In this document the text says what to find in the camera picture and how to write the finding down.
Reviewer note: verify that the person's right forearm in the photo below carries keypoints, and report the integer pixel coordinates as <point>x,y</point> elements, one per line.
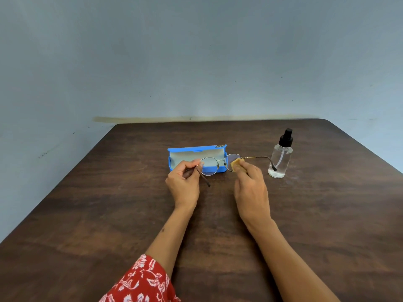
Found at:
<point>289,264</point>

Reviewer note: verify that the thin metal frame eyeglasses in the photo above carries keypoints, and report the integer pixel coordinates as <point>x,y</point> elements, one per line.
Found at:
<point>217,166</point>

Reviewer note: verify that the red floral sleeve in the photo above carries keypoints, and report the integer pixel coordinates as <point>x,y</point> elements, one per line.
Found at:
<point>141,284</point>

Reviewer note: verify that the blue eyeglasses case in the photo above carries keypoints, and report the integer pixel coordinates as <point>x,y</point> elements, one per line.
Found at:
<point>195,157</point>

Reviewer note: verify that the small yellow cleaning cloth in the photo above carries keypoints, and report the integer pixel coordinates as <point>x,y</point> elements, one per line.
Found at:
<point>235,163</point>

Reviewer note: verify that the person's left forearm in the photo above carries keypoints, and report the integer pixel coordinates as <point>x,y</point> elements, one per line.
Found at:
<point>171,237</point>

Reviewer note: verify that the person's left hand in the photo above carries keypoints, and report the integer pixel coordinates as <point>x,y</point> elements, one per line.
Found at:
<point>184,188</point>

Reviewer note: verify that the clear spray bottle black cap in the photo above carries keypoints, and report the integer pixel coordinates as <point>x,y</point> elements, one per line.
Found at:
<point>280,160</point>

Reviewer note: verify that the person's right fingers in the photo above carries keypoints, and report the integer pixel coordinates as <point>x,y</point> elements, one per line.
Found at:
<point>248,169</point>

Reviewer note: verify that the person's right hand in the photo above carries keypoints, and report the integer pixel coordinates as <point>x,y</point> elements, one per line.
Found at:
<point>252,193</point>

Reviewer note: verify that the person's left thumb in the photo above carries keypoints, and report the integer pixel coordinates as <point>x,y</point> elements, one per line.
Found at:
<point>192,170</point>

